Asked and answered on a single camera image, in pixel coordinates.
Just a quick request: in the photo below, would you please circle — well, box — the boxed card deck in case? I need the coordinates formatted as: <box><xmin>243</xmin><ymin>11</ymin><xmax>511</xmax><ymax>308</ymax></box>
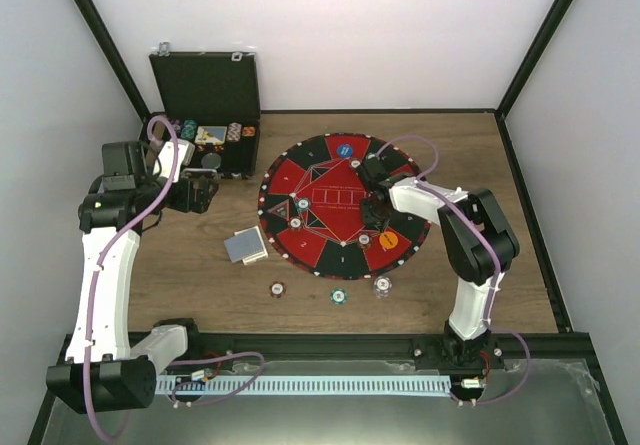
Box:
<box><xmin>194</xmin><ymin>126</ymin><xmax>227</xmax><ymax>146</ymax></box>

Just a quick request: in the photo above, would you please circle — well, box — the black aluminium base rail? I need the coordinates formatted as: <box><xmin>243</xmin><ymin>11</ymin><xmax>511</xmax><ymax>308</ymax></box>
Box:
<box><xmin>179</xmin><ymin>332</ymin><xmax>595</xmax><ymax>372</ymax></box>

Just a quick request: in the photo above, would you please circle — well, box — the red black chip stack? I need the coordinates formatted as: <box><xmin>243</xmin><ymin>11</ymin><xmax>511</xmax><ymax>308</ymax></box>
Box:
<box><xmin>269</xmin><ymin>282</ymin><xmax>286</xmax><ymax>298</ymax></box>

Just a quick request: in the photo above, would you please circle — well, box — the orange big blind button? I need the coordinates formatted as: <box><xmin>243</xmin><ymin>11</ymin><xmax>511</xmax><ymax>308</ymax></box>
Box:
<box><xmin>379</xmin><ymin>231</ymin><xmax>399</xmax><ymax>250</ymax></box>

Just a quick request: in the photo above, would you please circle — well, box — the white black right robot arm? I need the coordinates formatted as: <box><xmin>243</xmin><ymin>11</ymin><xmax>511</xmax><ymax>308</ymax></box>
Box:
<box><xmin>355</xmin><ymin>156</ymin><xmax>520</xmax><ymax>368</ymax></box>

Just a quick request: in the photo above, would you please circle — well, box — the red black chips bottom seat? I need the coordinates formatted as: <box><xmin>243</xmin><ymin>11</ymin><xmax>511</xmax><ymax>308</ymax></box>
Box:
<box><xmin>358</xmin><ymin>234</ymin><xmax>371</xmax><ymax>248</ymax></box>

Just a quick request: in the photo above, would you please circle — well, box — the light blue slotted cable duct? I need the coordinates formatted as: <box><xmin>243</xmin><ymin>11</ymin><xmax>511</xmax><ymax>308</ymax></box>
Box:
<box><xmin>155</xmin><ymin>375</ymin><xmax>451</xmax><ymax>398</ymax></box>

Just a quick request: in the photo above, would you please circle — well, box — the teal chip stack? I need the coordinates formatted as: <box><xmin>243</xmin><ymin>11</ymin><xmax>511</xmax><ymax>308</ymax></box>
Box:
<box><xmin>181</xmin><ymin>119</ymin><xmax>198</xmax><ymax>140</ymax></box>
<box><xmin>330</xmin><ymin>288</ymin><xmax>348</xmax><ymax>305</ymax></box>

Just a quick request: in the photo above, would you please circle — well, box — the round red black poker mat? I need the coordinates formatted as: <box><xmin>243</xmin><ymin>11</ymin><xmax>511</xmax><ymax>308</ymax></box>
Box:
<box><xmin>258</xmin><ymin>133</ymin><xmax>430</xmax><ymax>280</ymax></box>

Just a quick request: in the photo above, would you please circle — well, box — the white purple chip stack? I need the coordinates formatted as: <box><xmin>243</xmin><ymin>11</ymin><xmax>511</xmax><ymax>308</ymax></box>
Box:
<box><xmin>373</xmin><ymin>276</ymin><xmax>392</xmax><ymax>298</ymax></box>

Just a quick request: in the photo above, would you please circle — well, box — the blue backed card deck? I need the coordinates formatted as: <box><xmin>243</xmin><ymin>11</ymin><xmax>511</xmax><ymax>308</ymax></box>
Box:
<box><xmin>224</xmin><ymin>227</ymin><xmax>267</xmax><ymax>263</ymax></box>

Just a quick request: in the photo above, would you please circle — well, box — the teal chip stack in case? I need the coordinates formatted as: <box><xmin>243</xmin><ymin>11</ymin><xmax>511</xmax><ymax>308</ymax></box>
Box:
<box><xmin>181</xmin><ymin>119</ymin><xmax>198</xmax><ymax>140</ymax></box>

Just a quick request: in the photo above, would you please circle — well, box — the blue small blind button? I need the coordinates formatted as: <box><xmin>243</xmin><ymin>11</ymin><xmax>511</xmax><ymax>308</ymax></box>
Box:
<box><xmin>336</xmin><ymin>144</ymin><xmax>353</xmax><ymax>158</ymax></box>

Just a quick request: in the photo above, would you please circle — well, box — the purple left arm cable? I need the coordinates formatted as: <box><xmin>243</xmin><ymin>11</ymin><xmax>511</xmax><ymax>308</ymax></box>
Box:
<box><xmin>84</xmin><ymin>116</ymin><xmax>183</xmax><ymax>441</ymax></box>

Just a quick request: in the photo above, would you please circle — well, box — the red yellow chip stack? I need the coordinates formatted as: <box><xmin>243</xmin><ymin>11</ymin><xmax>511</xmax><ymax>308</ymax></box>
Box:
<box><xmin>242</xmin><ymin>126</ymin><xmax>256</xmax><ymax>137</ymax></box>

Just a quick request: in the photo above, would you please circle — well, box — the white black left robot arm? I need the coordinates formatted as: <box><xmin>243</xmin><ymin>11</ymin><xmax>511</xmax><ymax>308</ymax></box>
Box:
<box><xmin>46</xmin><ymin>140</ymin><xmax>218</xmax><ymax>414</ymax></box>

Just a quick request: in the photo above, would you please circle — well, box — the grey round dealer disc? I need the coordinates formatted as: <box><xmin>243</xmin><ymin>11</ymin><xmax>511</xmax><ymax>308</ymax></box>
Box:
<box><xmin>201</xmin><ymin>153</ymin><xmax>222</xmax><ymax>170</ymax></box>

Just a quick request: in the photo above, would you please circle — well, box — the black poker chip case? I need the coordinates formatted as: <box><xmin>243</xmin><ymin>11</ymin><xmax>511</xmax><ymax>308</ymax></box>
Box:
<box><xmin>149</xmin><ymin>42</ymin><xmax>261</xmax><ymax>179</ymax></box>

